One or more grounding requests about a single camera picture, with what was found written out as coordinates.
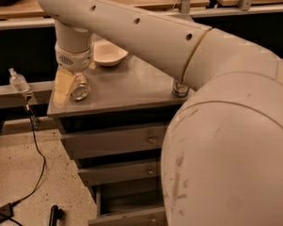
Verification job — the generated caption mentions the tall blue silver can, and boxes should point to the tall blue silver can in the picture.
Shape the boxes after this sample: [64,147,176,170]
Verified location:
[172,80,189,98]

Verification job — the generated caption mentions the white bowl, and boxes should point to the white bowl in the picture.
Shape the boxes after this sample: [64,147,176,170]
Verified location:
[93,40,128,67]

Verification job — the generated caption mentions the clear bottle on left rail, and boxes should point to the clear bottle on left rail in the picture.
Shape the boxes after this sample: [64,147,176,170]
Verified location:
[8,68,30,93]

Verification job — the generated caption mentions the grey open bottom drawer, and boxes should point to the grey open bottom drawer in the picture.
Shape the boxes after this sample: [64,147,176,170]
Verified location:
[88,177,168,226]

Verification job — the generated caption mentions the black adapter bottom left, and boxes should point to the black adapter bottom left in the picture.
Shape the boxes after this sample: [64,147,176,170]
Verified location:
[0,203,13,223]

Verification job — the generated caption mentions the orange soda can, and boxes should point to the orange soda can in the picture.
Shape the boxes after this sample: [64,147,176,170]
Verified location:
[71,73,90,101]

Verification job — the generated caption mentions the grey middle drawer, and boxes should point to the grey middle drawer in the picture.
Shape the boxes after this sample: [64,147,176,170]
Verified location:
[78,158,161,186]

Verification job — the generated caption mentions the grey wooden drawer cabinet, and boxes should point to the grey wooden drawer cabinet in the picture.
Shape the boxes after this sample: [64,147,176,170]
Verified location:
[46,35,192,226]

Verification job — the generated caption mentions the black cable left floor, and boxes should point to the black cable left floor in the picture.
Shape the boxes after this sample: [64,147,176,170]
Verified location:
[10,104,47,207]

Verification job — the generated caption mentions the grey top drawer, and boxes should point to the grey top drawer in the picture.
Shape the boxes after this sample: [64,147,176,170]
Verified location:
[61,122,167,159]

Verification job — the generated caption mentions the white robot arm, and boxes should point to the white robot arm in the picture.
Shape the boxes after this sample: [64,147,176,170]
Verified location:
[38,0,283,226]

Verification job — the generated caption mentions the black object floor bottom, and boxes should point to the black object floor bottom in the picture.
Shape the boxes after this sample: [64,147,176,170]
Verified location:
[49,205,64,226]

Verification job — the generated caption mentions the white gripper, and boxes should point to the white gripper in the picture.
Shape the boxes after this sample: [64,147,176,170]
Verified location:
[54,44,92,105]

